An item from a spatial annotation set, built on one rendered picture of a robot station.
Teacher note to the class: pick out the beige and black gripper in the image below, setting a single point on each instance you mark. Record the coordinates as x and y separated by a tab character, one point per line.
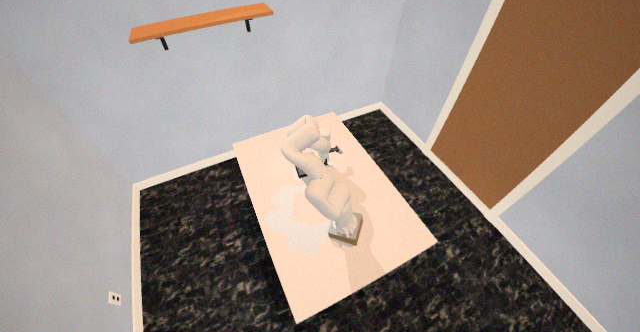
324	157

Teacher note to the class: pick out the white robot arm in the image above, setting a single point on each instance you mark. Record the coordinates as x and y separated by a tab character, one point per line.
322	193

